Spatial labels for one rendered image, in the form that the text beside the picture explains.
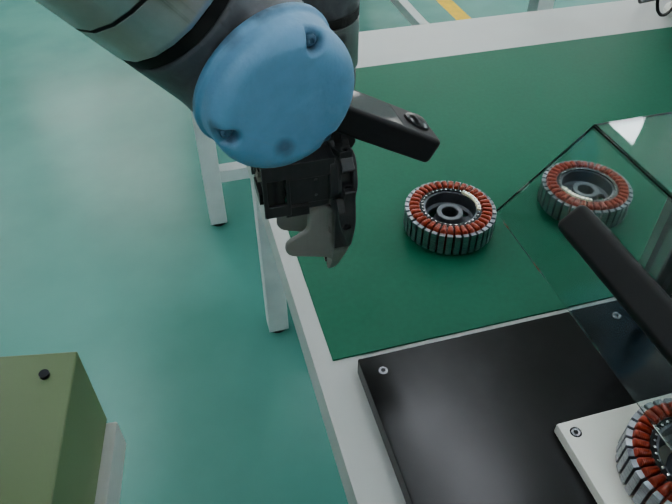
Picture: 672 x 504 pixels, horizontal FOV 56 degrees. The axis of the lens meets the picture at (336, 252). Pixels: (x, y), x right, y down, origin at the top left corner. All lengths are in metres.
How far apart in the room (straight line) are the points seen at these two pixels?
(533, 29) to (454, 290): 0.76
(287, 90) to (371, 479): 0.39
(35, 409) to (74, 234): 1.56
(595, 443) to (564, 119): 0.60
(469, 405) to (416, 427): 0.06
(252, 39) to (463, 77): 0.90
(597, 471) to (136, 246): 1.60
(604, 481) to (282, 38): 0.45
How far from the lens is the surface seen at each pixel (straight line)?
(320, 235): 0.58
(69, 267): 1.98
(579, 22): 1.44
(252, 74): 0.27
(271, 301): 1.57
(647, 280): 0.33
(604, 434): 0.62
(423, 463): 0.58
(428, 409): 0.60
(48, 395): 0.56
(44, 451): 0.53
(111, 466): 0.63
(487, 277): 0.76
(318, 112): 0.30
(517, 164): 0.95
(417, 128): 0.55
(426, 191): 0.81
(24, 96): 2.91
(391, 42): 1.27
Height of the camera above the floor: 1.27
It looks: 43 degrees down
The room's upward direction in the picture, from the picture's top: straight up
